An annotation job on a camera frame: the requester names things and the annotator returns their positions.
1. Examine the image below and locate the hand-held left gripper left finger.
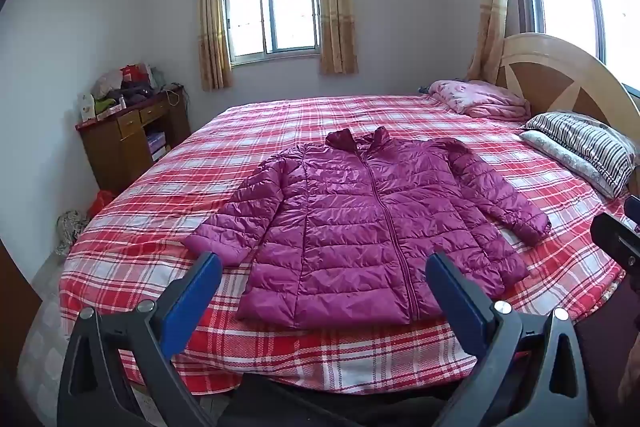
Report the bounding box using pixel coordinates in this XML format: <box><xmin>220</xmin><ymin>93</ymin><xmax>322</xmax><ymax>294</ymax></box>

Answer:
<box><xmin>57</xmin><ymin>251</ymin><xmax>224</xmax><ymax>427</ymax></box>

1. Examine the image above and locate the brown wooden desk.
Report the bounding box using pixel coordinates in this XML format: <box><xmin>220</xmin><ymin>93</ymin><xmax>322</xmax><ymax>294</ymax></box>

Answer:
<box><xmin>75</xmin><ymin>88</ymin><xmax>192</xmax><ymax>196</ymax></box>

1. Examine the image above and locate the brown wooden door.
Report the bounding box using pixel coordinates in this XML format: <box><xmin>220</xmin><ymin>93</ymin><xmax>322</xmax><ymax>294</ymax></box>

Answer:
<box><xmin>0</xmin><ymin>238</ymin><xmax>43</xmax><ymax>360</ymax></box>

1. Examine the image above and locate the bed with red plaid sheet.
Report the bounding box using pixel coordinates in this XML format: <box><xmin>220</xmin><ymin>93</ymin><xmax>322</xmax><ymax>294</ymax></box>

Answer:
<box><xmin>17</xmin><ymin>93</ymin><xmax>632</xmax><ymax>413</ymax></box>

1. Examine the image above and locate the white packet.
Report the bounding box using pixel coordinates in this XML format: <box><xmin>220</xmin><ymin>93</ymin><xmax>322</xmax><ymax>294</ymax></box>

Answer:
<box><xmin>77</xmin><ymin>93</ymin><xmax>97</xmax><ymax>122</ymax></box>

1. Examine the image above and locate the patterned cloth bag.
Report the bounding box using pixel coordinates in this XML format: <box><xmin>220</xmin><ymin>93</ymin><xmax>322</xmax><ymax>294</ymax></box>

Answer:
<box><xmin>54</xmin><ymin>209</ymin><xmax>91</xmax><ymax>258</ymax></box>

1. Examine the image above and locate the sliding window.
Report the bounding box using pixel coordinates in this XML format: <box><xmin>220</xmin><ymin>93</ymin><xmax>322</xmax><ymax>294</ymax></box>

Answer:
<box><xmin>220</xmin><ymin>0</ymin><xmax>322</xmax><ymax>66</ymax></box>

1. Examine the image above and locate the red plastic bag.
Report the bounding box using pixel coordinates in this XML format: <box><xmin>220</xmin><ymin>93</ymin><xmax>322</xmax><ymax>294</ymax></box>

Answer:
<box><xmin>87</xmin><ymin>189</ymin><xmax>117</xmax><ymax>219</ymax></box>

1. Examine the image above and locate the red box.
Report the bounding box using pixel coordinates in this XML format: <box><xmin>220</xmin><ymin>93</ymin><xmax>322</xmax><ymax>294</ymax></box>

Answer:
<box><xmin>120</xmin><ymin>64</ymin><xmax>151</xmax><ymax>88</ymax></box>

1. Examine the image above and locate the magenta puffer jacket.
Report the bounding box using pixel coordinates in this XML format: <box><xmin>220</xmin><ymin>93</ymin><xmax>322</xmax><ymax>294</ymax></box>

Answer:
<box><xmin>185</xmin><ymin>126</ymin><xmax>552</xmax><ymax>327</ymax></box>

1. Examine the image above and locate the pile of clothes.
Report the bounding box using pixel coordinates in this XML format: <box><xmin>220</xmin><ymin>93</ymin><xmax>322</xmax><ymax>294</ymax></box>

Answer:
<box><xmin>92</xmin><ymin>72</ymin><xmax>157</xmax><ymax>112</ymax></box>

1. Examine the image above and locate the wooden headboard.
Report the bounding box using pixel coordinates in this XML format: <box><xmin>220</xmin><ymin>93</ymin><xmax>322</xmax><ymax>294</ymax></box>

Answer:
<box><xmin>496</xmin><ymin>33</ymin><xmax>640</xmax><ymax>198</ymax></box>

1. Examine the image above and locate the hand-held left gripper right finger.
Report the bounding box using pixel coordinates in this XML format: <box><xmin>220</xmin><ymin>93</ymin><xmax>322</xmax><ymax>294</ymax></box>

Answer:
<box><xmin>425</xmin><ymin>251</ymin><xmax>591</xmax><ymax>427</ymax></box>

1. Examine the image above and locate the white floral pillow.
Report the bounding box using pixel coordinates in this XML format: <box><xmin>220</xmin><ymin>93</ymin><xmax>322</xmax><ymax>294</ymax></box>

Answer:
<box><xmin>519</xmin><ymin>129</ymin><xmax>621</xmax><ymax>200</ymax></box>

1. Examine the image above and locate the pink folded blanket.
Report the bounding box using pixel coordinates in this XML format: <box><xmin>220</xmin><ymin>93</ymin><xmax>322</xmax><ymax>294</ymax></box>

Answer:
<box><xmin>429</xmin><ymin>79</ymin><xmax>532</xmax><ymax>122</ymax></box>

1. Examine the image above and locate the striped pillow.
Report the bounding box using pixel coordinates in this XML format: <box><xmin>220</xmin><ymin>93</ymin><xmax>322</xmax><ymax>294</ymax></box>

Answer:
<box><xmin>520</xmin><ymin>111</ymin><xmax>637</xmax><ymax>188</ymax></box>

